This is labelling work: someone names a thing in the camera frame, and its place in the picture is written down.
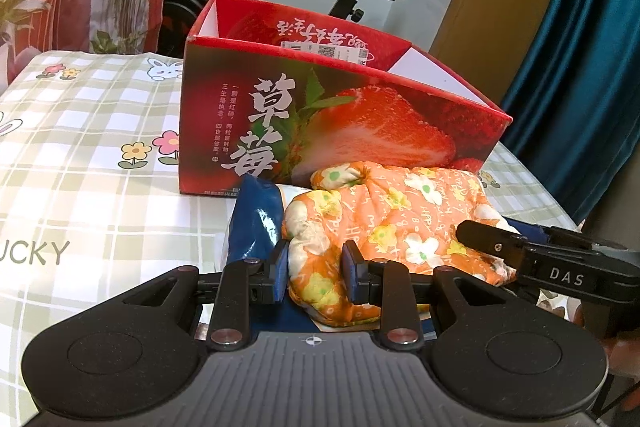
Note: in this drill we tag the white shipping label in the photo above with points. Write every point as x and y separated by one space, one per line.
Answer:
330 52

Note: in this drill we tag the red strawberry print cardboard box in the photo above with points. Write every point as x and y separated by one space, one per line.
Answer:
360 127

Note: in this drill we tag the person's right hand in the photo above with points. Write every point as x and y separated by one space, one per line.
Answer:
627 357

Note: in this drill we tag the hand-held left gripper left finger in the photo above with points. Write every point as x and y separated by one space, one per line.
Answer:
281 269

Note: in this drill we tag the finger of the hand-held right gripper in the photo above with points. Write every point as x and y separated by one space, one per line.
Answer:
487 239

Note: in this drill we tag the blue curtain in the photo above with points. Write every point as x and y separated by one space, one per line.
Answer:
590 57

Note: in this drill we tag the orange floral oven mitt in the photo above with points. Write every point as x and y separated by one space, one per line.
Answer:
400 217

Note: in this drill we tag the checkered cartoon tablecloth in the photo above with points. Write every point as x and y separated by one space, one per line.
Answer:
100 167

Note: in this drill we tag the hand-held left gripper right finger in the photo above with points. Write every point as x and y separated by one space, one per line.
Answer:
352 274

